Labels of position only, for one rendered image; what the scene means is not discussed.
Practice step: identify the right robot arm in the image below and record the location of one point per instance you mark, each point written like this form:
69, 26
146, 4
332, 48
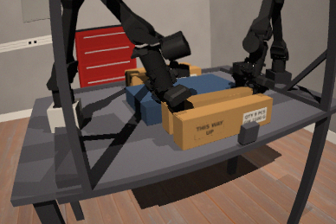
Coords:
270, 9

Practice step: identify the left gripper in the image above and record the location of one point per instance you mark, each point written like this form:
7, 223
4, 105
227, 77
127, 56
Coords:
161, 83

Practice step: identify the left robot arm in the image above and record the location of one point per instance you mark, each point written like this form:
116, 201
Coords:
138, 31

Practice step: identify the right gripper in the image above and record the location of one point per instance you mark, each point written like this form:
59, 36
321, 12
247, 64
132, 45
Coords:
263, 82

